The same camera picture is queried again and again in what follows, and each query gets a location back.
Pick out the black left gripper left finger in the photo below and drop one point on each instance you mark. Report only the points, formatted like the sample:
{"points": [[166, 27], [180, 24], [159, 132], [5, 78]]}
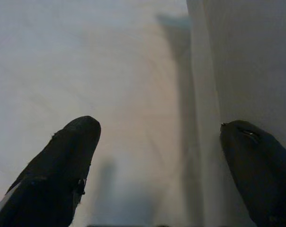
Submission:
{"points": [[50, 177]]}

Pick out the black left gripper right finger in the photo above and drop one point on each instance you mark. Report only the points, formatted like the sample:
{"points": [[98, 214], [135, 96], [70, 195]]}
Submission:
{"points": [[263, 170]]}

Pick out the white quilted mattress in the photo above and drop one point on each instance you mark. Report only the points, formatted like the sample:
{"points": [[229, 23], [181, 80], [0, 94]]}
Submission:
{"points": [[62, 59]]}

